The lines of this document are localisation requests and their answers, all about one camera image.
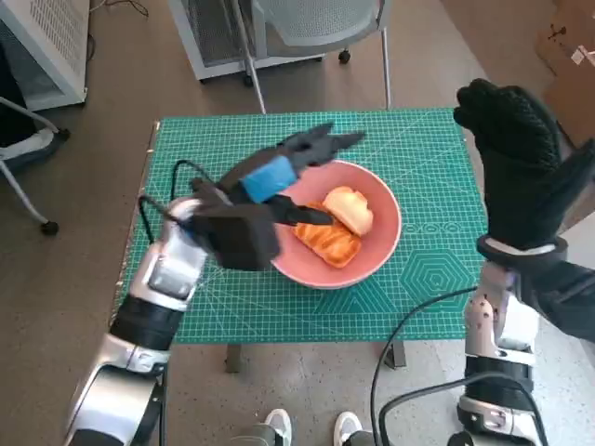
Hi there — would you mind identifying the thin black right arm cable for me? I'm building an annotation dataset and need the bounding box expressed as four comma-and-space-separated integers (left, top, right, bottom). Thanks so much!
370, 287, 478, 446

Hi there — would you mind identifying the white perforated metal cabinet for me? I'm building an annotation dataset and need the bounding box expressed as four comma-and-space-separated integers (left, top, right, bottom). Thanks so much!
0, 0, 92, 111

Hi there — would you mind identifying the white flat panel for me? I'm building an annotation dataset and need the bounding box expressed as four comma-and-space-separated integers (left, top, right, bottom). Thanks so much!
557, 203, 595, 269

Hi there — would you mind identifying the brown cardboard box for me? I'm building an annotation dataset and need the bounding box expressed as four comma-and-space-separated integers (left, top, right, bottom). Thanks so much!
534, 0, 595, 150

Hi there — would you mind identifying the grey office chair with castor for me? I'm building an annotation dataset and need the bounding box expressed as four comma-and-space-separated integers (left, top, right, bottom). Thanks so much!
0, 95, 73, 235

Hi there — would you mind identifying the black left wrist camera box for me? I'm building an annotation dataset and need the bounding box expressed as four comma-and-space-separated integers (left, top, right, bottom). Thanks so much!
190, 178, 283, 271

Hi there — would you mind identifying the round toy bread bun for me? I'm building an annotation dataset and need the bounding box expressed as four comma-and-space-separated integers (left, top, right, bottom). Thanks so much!
323, 185, 376, 237

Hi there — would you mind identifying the green cutting mat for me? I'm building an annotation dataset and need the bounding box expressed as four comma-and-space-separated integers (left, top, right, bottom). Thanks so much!
113, 109, 487, 345

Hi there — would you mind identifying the grey mesh chair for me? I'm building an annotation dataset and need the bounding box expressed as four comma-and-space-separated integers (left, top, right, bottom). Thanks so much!
231, 0, 394, 115

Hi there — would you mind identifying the looped black right arm cable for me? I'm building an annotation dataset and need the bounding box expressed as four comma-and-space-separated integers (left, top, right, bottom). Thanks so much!
378, 371, 549, 446

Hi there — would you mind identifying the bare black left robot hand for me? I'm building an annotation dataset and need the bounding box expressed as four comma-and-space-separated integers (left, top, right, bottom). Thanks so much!
216, 122, 368, 229

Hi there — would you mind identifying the rectangular toy bread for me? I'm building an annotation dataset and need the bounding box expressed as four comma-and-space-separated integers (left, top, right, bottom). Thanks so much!
293, 200, 363, 269

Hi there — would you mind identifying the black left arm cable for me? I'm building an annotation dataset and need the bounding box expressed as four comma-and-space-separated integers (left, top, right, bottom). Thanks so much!
139, 160, 233, 243

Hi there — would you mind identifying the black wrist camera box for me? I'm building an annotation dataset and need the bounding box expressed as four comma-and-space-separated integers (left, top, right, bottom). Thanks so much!
510, 257, 595, 343
190, 178, 283, 271

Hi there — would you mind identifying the white perforated cabinet on castors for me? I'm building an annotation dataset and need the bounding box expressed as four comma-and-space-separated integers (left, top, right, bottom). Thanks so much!
166, 0, 352, 85

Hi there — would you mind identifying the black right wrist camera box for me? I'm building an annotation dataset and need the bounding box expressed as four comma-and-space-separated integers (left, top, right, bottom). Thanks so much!
510, 257, 595, 343

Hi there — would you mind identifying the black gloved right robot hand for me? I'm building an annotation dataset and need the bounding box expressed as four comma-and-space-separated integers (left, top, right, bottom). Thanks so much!
453, 78, 595, 252

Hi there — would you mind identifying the pink bowl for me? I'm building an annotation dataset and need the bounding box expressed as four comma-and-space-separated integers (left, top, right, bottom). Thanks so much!
269, 160, 403, 290

